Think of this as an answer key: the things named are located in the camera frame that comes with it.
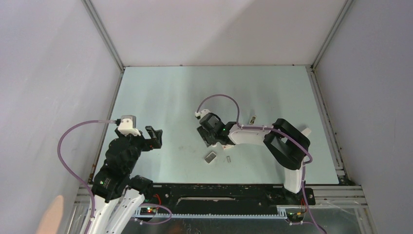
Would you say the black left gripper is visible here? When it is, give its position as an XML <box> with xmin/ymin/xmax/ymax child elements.
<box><xmin>116</xmin><ymin>125</ymin><xmax>162</xmax><ymax>173</ymax></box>

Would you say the staple tray with staples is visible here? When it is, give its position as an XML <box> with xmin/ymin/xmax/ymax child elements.
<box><xmin>204</xmin><ymin>152</ymin><xmax>217</xmax><ymax>164</ymax></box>

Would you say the small beige brown stapler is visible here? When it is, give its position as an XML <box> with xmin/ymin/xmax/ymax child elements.
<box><xmin>249</xmin><ymin>116</ymin><xmax>257</xmax><ymax>125</ymax></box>

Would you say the white staple box sleeve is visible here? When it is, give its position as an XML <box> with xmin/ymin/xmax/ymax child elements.
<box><xmin>222</xmin><ymin>144</ymin><xmax>235</xmax><ymax>150</ymax></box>

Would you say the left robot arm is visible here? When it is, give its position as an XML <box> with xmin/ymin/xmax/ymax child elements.
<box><xmin>81</xmin><ymin>126</ymin><xmax>163</xmax><ymax>234</ymax></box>

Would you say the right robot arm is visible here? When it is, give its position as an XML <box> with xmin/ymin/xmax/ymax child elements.
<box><xmin>195</xmin><ymin>109</ymin><xmax>311</xmax><ymax>204</ymax></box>

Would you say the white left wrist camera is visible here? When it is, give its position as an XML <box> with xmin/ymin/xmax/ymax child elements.
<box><xmin>116</xmin><ymin>115</ymin><xmax>142</xmax><ymax>137</ymax></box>

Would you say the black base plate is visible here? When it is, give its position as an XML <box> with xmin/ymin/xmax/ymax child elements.
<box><xmin>145</xmin><ymin>183</ymin><xmax>316</xmax><ymax>215</ymax></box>

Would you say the grey cable duct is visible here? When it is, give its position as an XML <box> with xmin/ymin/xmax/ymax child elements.
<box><xmin>131</xmin><ymin>207</ymin><xmax>287</xmax><ymax>220</ymax></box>

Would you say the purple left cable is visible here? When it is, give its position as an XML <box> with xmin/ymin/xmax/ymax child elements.
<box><xmin>57</xmin><ymin>119</ymin><xmax>117</xmax><ymax>234</ymax></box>

